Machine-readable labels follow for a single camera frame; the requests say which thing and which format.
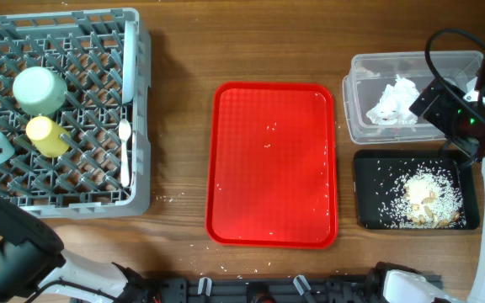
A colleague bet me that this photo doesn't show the white paper napkin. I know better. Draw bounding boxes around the white paper napkin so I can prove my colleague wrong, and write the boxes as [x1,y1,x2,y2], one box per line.
[366,75,420,125]

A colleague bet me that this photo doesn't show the green bowl with rice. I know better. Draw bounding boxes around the green bowl with rice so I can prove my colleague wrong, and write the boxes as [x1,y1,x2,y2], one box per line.
[12,66,68,116]

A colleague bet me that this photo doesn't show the yellow plastic cup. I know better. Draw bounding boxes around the yellow plastic cup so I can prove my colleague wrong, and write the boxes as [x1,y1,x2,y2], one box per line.
[25,116,69,157]

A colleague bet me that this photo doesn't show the white plastic spoon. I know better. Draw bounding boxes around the white plastic spoon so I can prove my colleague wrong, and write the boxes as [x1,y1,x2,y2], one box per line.
[118,119,132,187]

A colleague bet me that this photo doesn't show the large light blue plate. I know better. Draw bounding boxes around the large light blue plate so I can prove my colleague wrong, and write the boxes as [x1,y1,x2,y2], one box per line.
[122,21,138,104]

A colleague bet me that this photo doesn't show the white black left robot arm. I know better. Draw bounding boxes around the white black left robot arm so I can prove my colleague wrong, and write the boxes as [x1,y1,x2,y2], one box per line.
[0,196,151,303]

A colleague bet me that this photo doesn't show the clear plastic waste bin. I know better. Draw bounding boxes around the clear plastic waste bin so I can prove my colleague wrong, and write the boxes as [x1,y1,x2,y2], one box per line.
[343,50,482,145]

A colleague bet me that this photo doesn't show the grey plastic dishwasher rack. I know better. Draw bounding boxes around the grey plastic dishwasher rack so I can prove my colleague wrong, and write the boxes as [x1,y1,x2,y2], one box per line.
[0,8,152,219]

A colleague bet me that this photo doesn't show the pile of rice leftovers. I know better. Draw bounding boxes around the pile of rice leftovers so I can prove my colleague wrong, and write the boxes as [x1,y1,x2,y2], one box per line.
[375,163,466,229]

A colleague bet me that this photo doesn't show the black rectangular tray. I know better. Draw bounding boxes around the black rectangular tray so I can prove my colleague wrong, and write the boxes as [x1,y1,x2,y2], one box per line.
[353,150,480,230]

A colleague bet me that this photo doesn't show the red plastic serving tray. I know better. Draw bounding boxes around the red plastic serving tray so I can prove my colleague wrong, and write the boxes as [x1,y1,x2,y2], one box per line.
[205,82,338,249]

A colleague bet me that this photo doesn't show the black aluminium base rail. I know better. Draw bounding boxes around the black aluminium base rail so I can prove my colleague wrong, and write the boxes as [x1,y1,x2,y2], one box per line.
[152,274,368,303]

